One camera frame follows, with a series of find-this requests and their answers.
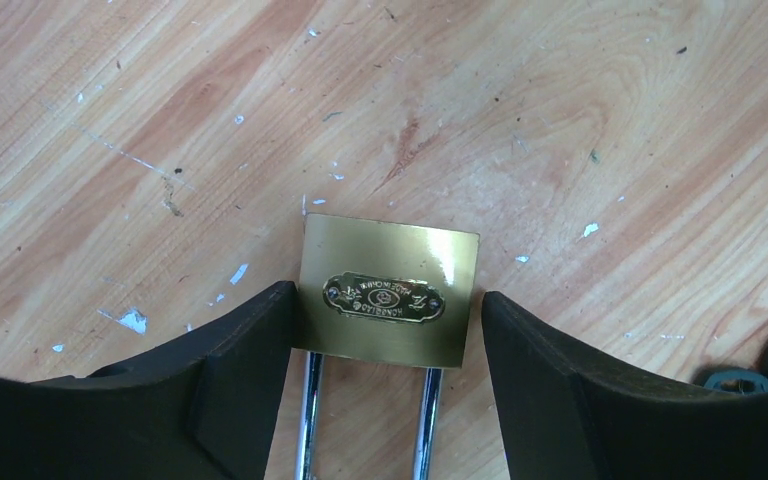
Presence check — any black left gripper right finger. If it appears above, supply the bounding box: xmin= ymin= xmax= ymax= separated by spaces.
xmin=481 ymin=291 xmax=768 ymax=479

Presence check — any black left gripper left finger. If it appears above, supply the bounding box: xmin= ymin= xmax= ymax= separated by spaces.
xmin=0 ymin=281 xmax=296 ymax=479

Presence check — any brass padlock steel shackle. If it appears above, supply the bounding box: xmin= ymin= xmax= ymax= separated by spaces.
xmin=293 ymin=213 xmax=480 ymax=479

